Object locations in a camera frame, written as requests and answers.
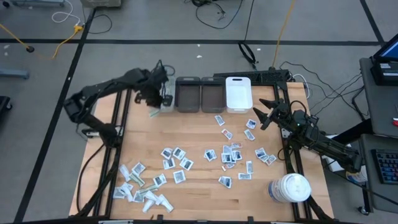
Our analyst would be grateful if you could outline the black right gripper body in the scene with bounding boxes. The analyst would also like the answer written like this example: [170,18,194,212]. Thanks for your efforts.
[269,103,297,129]

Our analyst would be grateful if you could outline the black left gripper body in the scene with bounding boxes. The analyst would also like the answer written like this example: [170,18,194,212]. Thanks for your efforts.
[134,70,165,109]

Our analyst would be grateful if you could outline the white plastic bin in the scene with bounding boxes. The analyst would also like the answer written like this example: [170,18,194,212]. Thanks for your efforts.
[225,76,254,114]
[159,75,177,113]

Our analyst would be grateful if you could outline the grey plastic bin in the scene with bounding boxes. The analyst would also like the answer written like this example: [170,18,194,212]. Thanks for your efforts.
[200,76,227,114]
[174,76,201,113]

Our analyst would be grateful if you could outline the white round plastic canister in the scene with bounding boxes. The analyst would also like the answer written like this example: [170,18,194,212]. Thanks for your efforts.
[267,172,312,204]

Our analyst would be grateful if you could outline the dark operator desk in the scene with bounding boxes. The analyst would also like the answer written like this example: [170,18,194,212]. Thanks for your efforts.
[359,57,398,139]

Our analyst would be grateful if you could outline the beige wheeled dolly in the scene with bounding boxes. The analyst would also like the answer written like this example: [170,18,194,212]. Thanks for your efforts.
[80,0,123,9]

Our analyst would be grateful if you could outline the black operator monitor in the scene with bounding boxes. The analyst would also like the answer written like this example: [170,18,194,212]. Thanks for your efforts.
[371,37,398,87]

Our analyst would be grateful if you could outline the black keyboard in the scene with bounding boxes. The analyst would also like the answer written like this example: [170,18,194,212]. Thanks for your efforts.
[371,148,398,185]

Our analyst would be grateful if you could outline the grey side desk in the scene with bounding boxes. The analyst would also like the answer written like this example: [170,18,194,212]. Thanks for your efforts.
[357,133,398,215]

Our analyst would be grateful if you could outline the grey table foot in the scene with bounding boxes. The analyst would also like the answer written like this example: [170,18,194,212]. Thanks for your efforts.
[0,68,30,80]

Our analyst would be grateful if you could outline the grey cart base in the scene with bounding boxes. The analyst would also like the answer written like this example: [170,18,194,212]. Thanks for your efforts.
[9,0,66,7]

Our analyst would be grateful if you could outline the black chair base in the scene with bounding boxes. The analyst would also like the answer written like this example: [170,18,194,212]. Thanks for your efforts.
[0,95,13,121]

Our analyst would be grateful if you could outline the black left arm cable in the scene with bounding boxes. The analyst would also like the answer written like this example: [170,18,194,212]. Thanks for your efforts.
[154,59,177,78]

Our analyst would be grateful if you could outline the black floor cables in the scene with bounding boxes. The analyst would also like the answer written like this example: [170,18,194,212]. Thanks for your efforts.
[278,60,366,121]

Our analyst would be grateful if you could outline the yellow hanging cable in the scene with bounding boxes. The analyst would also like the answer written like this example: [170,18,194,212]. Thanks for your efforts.
[272,0,296,68]
[0,23,32,50]

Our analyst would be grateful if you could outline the black floor cable loop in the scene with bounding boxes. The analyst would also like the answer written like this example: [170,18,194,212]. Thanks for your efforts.
[81,6,113,35]

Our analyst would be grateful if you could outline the black hanging cable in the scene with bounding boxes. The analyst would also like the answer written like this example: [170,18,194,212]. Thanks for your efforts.
[238,0,257,70]

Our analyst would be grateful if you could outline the black floor cable tangle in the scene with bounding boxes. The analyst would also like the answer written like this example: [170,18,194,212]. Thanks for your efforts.
[186,0,243,30]

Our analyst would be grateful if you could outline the yellow extension cable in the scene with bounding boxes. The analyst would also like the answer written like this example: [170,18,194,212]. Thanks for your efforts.
[51,24,85,60]

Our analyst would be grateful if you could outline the black base cable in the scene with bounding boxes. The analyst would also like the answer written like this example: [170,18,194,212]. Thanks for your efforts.
[76,141,108,217]

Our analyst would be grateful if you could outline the white floor cable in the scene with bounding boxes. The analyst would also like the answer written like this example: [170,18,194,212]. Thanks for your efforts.
[51,0,82,26]

